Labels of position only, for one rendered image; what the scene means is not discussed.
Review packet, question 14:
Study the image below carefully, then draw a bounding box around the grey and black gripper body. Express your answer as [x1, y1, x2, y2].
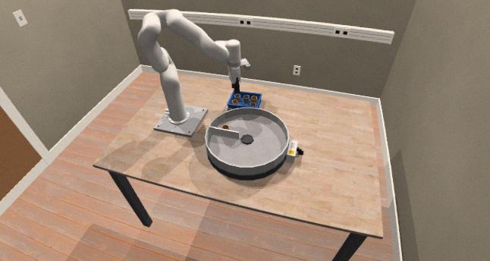
[228, 66, 240, 84]

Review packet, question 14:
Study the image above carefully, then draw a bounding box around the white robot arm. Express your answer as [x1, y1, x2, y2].
[138, 9, 250, 124]

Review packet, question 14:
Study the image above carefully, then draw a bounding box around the blue crate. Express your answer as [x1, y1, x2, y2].
[227, 90, 262, 109]

